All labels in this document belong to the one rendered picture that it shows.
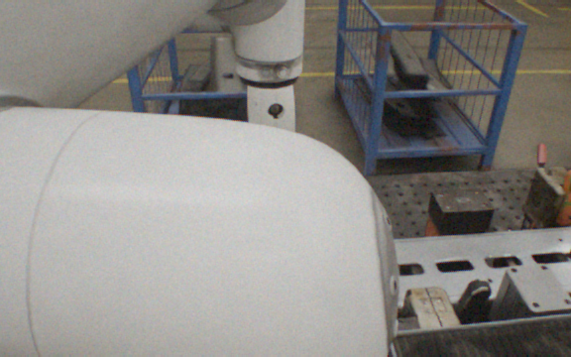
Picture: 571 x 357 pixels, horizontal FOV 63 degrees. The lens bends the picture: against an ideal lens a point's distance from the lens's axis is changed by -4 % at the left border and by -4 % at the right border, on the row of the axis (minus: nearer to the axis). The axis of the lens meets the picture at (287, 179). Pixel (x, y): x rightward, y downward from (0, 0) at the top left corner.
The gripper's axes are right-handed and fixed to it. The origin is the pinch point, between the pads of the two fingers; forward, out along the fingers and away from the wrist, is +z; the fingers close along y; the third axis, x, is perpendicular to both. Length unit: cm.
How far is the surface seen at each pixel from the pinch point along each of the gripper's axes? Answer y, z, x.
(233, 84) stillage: 212, 78, -21
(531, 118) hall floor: 216, 122, -249
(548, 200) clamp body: 12, 24, -67
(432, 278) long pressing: -1.1, 26.8, -31.5
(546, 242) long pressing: 2, 26, -60
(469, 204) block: 15, 24, -48
